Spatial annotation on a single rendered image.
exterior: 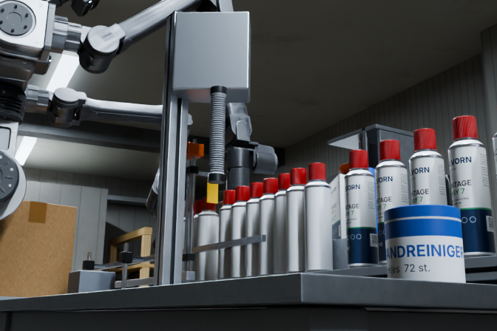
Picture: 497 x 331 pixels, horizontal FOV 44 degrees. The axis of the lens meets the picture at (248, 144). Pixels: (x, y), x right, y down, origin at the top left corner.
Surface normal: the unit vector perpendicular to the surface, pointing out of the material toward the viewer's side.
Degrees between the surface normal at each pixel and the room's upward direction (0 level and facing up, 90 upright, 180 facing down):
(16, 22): 90
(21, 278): 90
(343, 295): 90
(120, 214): 90
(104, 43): 80
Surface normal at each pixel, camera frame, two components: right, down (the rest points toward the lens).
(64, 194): 0.44, -0.24
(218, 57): -0.04, -0.27
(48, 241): 0.65, -0.20
